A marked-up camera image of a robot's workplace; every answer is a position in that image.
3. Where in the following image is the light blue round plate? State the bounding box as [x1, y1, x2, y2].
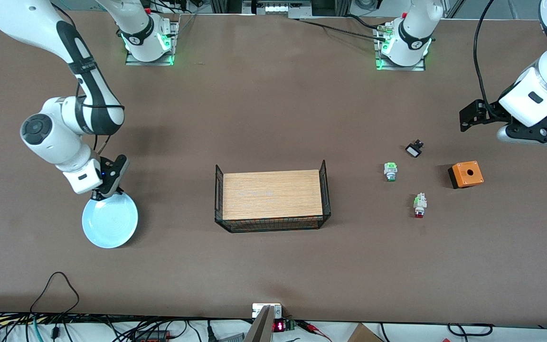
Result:
[82, 192, 139, 249]

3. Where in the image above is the red push button switch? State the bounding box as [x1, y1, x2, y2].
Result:
[413, 192, 428, 219]

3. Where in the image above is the black device with red parts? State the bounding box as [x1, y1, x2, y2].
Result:
[133, 330, 170, 342]

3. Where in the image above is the wooden box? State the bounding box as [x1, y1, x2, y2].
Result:
[222, 170, 324, 232]

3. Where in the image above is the red clip test lead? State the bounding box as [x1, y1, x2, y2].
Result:
[296, 320, 332, 342]

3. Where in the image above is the brown cardboard box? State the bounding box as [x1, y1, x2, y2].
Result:
[347, 323, 384, 342]

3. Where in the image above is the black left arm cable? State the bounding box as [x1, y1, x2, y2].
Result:
[473, 0, 508, 120]

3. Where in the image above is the orange button enclosure box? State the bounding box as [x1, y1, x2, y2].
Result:
[447, 161, 485, 190]

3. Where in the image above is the black white push button switch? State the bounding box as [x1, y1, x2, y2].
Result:
[405, 140, 425, 159]

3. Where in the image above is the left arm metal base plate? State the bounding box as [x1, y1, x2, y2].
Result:
[374, 24, 427, 72]

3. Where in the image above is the thin black looped cable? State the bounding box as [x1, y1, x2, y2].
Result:
[29, 271, 81, 316]

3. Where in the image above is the black wire mesh basket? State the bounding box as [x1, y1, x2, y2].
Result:
[215, 160, 332, 234]

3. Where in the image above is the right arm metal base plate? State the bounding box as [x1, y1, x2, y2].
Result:
[125, 19, 179, 67]

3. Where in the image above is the black cable across table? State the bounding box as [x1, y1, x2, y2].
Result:
[296, 17, 389, 42]

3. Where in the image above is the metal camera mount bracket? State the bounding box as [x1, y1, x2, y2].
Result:
[252, 303, 283, 319]

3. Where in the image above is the grey camera support profile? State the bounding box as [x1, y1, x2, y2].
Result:
[244, 305, 275, 342]

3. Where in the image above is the black cable with oval loop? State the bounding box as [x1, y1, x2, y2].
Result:
[446, 323, 494, 337]

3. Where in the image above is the aluminium frame with white connector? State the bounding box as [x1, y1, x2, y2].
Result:
[242, 0, 313, 19]

